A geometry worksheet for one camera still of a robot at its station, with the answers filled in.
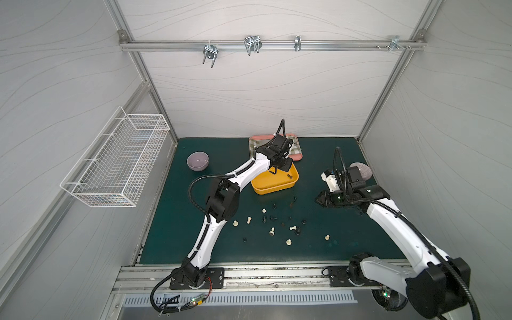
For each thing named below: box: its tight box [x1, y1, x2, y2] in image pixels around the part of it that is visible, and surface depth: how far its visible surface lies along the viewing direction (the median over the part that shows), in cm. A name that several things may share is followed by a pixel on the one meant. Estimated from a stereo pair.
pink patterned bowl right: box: [349, 162, 372, 181], surface depth 104 cm
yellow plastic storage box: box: [250, 162, 299, 195], surface depth 97 cm
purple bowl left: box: [186, 152, 210, 172], surface depth 106 cm
